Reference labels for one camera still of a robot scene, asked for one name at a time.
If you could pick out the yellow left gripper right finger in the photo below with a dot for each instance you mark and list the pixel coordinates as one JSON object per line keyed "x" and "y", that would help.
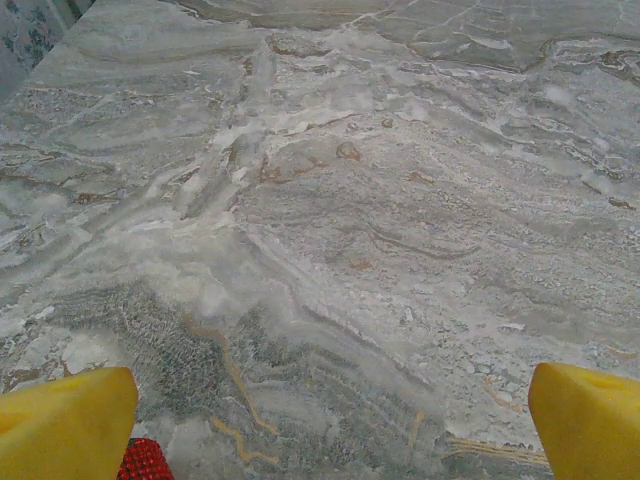
{"x": 590, "y": 430}

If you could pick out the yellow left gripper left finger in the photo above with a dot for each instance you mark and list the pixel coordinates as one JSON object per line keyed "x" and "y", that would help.
{"x": 60, "y": 430}

